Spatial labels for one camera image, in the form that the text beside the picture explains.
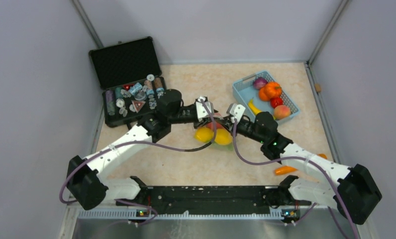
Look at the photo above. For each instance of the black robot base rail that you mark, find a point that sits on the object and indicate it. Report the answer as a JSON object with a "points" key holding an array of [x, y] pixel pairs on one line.
{"points": [[215, 200]]}

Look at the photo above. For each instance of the toy peach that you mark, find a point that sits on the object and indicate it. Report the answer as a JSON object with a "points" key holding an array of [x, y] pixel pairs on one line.
{"points": [[281, 112]]}

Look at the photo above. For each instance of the red toy apple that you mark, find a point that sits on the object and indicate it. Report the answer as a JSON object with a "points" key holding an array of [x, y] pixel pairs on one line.
{"points": [[211, 126]]}

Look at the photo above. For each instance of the orange toy carrot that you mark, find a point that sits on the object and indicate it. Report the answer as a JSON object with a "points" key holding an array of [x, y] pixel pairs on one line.
{"points": [[287, 169]]}

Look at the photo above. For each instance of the purple toy onion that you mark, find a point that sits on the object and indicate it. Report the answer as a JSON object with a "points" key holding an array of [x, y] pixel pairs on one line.
{"points": [[259, 83]]}

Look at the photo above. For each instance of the clear dotted zip bag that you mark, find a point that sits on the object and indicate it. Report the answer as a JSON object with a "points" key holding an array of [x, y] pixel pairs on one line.
{"points": [[220, 147]]}

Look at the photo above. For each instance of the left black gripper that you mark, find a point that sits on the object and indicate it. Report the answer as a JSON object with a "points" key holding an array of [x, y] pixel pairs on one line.
{"points": [[195, 104]]}

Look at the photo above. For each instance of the small yellow toy lemon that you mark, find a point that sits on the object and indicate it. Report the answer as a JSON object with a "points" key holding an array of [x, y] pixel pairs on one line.
{"points": [[223, 137]]}

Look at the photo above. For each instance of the yellow toy banana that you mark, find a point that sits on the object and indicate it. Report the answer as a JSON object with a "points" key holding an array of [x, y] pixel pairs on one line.
{"points": [[253, 108]]}

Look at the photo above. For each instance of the black poker chip case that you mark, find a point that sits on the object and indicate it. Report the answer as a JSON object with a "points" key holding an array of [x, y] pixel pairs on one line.
{"points": [[121, 67]]}

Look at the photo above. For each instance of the orange toy pumpkin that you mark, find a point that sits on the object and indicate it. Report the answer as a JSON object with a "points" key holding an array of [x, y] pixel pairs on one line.
{"points": [[269, 91]]}

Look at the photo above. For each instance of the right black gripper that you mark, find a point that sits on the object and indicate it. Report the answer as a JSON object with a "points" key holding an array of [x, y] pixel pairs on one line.
{"points": [[237, 127]]}

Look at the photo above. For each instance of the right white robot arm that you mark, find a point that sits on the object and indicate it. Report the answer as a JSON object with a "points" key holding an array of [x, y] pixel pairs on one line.
{"points": [[350, 190]]}

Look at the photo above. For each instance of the blue perforated plastic basket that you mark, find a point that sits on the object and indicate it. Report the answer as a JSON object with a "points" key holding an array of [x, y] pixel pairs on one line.
{"points": [[243, 92]]}

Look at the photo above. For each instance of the red toy pepper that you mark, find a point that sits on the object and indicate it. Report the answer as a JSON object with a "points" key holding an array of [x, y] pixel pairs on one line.
{"points": [[276, 101]]}

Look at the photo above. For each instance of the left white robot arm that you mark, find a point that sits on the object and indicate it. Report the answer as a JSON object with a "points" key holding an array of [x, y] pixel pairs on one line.
{"points": [[86, 177]]}

